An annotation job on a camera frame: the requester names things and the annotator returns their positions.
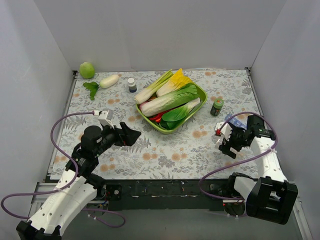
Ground yellow napa cabbage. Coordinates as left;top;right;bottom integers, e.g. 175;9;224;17
156;68;193;97

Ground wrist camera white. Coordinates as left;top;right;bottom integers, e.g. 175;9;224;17
214;122;233;142
98;109;114;128

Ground purple cable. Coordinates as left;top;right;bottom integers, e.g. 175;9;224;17
0;110;126;228
198;111;279;201

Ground red chili peppers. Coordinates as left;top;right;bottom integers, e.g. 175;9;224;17
149;111;166;123

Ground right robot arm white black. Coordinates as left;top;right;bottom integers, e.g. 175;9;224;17
215;115;298;225

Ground green round cabbage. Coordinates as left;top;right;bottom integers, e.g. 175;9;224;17
78;62;95;79

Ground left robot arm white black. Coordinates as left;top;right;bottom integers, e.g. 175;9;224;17
16;122;141;240

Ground green plastic tray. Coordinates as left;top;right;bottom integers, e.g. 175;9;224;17
135;83;207;135

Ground blue pill blister pack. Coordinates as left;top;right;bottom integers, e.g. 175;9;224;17
224;114;247;129

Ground white blue pill bottle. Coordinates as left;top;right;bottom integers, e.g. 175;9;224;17
127;77;137;93

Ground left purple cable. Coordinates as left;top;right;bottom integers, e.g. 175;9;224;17
0;110;126;228

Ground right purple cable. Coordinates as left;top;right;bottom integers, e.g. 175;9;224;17
198;111;279;201

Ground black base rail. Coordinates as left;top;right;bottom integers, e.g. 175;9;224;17
86;179;245;215

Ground white radish with leaves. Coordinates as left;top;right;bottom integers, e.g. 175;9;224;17
83;74;120;101

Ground floral patterned table mat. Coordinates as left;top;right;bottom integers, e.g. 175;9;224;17
49;68;272;180

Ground green pill bottle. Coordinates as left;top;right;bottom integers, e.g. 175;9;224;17
210;98;224;117

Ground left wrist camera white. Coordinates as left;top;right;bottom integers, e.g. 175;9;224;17
98;109;114;128

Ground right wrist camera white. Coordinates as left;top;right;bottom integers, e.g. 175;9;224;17
214;122;233;142

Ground green napa cabbage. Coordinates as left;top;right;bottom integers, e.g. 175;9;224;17
141;83;199;117

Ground leek white green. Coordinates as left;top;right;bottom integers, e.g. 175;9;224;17
134;69;173;105

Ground bok choy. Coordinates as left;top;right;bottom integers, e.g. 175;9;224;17
159;98;201;130

